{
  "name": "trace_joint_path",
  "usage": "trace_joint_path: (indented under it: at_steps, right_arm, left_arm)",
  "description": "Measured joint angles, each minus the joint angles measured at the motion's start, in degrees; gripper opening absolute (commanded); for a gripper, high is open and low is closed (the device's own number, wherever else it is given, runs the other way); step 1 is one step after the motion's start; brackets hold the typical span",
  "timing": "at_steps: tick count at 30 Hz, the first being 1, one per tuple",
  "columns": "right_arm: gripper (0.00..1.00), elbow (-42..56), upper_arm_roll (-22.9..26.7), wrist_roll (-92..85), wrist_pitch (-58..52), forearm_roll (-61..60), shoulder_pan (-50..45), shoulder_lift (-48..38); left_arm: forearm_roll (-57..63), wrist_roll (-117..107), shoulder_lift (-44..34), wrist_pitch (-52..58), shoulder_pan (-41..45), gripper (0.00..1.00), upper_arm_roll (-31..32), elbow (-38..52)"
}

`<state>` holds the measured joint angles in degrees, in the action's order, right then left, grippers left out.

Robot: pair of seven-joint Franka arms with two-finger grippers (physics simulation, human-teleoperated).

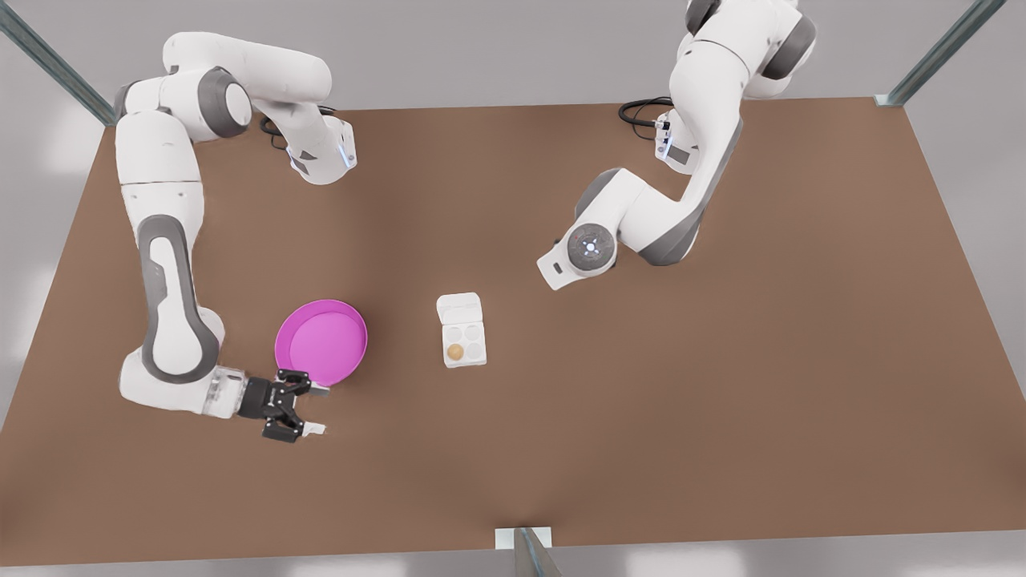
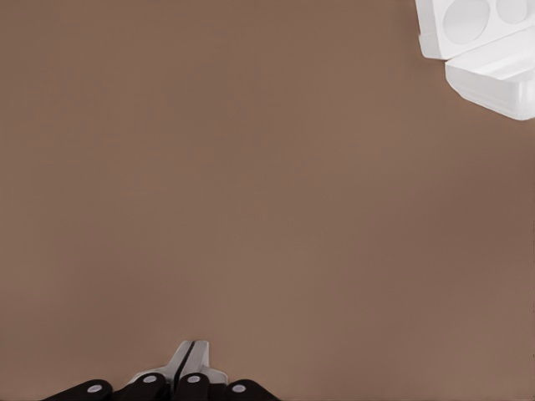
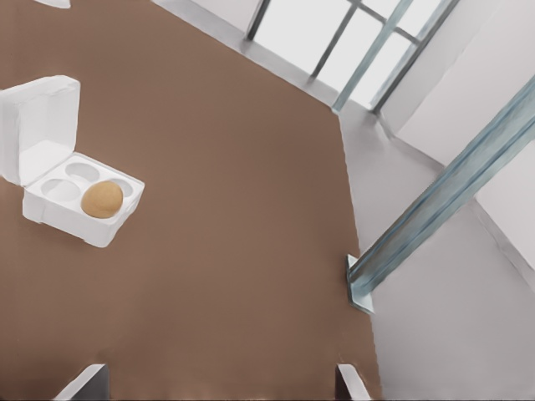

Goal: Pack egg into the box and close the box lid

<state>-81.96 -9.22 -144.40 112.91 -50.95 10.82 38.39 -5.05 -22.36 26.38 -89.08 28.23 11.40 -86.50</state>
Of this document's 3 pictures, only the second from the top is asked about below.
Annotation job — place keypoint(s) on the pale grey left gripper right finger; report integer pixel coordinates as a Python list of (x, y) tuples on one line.
[(199, 356)]

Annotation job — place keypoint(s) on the white egg box lid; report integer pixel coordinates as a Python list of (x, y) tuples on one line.
[(493, 83)]

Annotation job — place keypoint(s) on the white egg box base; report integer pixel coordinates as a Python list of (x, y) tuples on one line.
[(460, 25)]

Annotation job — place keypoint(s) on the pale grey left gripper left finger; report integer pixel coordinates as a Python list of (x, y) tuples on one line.
[(180, 360)]

